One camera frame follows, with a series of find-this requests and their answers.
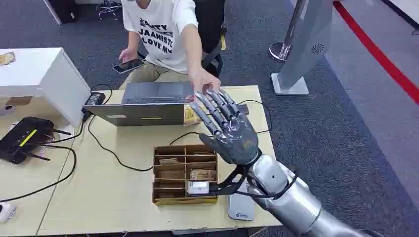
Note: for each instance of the round white disc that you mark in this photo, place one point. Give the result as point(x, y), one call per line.
point(6, 110)

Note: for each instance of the grey laptop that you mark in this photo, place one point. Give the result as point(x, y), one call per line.
point(144, 114)

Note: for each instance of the metal stool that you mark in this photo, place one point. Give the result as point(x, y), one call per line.
point(108, 6)

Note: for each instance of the brown card on cabinet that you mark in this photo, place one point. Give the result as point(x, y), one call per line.
point(6, 59)

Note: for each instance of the white cabinet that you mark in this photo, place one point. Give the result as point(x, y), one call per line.
point(39, 72)

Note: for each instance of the black smartphone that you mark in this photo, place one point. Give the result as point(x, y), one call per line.
point(128, 66)

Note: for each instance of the person's right hand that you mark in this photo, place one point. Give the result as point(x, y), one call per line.
point(127, 55)

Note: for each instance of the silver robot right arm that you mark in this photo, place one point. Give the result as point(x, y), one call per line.
point(294, 202)

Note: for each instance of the yellow tape strip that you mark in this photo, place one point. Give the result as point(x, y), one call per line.
point(223, 42)

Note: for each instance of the grey kiosk stand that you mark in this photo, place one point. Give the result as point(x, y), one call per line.
point(304, 49)

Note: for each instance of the wooden card box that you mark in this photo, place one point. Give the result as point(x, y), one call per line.
point(168, 201)

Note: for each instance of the black power adapter brick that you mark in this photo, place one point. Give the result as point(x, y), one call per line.
point(95, 98)

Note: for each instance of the person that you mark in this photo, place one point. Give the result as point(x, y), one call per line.
point(160, 49)

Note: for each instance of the chrome stanchion post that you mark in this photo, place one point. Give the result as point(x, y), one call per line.
point(281, 50)

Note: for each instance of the black router with antennas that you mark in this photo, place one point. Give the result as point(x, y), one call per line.
point(23, 139)

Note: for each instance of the brown card in box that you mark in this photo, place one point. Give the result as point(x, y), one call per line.
point(203, 174)
point(168, 161)

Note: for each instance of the black camera bracket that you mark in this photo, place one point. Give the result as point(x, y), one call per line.
point(230, 186)

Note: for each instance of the brown block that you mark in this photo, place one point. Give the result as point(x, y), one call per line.
point(18, 100)

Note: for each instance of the small white device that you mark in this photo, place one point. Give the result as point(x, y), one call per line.
point(6, 212)

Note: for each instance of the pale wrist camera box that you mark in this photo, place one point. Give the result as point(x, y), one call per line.
point(197, 187)

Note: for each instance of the black office chair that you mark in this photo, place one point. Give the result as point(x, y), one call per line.
point(211, 26)

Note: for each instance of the white flat device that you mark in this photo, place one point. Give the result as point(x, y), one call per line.
point(240, 207)

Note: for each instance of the black case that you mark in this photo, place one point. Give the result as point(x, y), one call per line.
point(63, 9)

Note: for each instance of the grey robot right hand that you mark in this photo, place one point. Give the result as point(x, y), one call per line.
point(239, 140)

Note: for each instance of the person's left hand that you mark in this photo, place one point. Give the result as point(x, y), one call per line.
point(203, 80)

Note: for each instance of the dark usb hub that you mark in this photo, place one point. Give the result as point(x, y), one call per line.
point(245, 109)

